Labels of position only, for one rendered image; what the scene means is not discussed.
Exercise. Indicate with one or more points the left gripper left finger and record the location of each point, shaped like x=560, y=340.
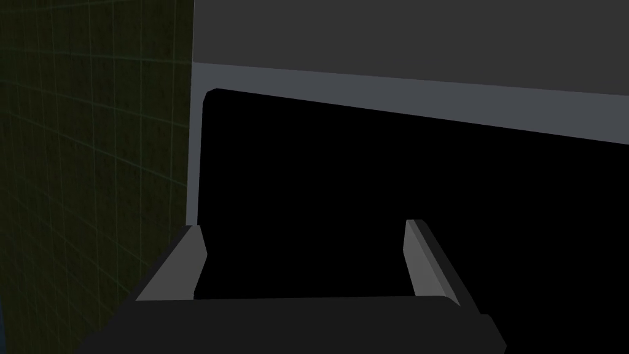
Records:
x=178, y=268

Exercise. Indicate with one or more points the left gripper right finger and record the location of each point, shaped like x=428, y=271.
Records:
x=426, y=265

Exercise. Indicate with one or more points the grey appliance with black door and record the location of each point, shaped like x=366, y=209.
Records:
x=373, y=196

